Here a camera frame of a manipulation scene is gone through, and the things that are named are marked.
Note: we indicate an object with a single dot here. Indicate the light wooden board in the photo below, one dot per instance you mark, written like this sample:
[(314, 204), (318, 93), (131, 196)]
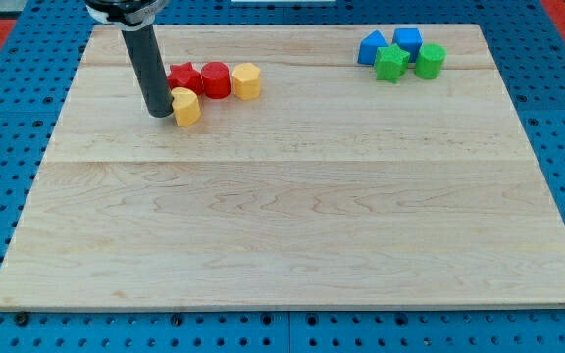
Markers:
[(332, 191)]

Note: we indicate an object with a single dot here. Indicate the yellow hexagon block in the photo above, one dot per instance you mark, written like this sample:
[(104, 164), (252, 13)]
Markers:
[(246, 81)]

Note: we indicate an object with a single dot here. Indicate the yellow heart block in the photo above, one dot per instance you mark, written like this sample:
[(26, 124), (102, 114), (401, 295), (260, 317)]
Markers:
[(186, 106)]

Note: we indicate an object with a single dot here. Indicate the red cylinder block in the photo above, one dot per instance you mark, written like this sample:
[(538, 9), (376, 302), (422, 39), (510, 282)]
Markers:
[(216, 80)]

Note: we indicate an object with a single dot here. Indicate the red star block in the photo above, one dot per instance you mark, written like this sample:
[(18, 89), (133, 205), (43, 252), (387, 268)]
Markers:
[(185, 76)]

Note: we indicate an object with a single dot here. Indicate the green star block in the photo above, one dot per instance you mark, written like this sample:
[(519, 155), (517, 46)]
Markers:
[(391, 62)]

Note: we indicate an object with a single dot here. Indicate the blue triangle block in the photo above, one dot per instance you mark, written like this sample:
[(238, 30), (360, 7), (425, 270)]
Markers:
[(369, 46)]

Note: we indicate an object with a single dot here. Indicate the blue cube block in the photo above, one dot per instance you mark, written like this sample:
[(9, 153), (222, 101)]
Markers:
[(409, 39)]

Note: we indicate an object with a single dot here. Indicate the green cylinder block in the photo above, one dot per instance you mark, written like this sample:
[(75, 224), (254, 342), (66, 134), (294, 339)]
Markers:
[(430, 61)]

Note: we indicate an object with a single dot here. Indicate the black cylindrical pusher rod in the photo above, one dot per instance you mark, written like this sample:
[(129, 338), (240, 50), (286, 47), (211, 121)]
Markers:
[(146, 60)]

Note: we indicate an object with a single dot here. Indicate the silver black robot flange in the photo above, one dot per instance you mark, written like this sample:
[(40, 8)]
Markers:
[(127, 15)]

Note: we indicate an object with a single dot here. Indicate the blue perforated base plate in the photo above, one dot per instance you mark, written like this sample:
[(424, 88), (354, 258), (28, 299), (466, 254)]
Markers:
[(37, 65)]

